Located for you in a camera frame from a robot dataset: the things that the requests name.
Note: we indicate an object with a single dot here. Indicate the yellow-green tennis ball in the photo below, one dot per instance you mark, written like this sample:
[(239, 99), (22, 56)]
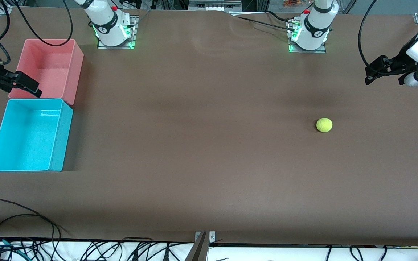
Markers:
[(324, 125)]

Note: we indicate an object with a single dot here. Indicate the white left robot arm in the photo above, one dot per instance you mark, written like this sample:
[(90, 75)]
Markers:
[(316, 29)]

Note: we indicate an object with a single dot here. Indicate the pink plastic bin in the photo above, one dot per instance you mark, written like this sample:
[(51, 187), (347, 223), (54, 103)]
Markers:
[(53, 69)]

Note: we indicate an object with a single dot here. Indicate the blue plastic bin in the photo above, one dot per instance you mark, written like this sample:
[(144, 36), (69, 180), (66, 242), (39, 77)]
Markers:
[(24, 137)]

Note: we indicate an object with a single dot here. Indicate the orange background item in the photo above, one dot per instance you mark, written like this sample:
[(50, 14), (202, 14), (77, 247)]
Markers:
[(292, 3)]

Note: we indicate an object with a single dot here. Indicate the grey power strip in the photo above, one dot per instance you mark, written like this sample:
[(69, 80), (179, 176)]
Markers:
[(212, 5)]

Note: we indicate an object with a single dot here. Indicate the dark grey beam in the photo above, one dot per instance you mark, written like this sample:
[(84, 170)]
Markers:
[(198, 253)]

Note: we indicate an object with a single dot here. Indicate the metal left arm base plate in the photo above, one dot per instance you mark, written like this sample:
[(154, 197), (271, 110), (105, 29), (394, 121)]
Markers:
[(323, 51)]

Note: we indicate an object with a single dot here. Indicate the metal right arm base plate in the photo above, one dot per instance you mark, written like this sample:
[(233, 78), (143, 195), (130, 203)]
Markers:
[(133, 32)]

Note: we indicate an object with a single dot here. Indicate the small metal bracket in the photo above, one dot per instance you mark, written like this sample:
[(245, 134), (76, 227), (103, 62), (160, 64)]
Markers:
[(212, 237)]

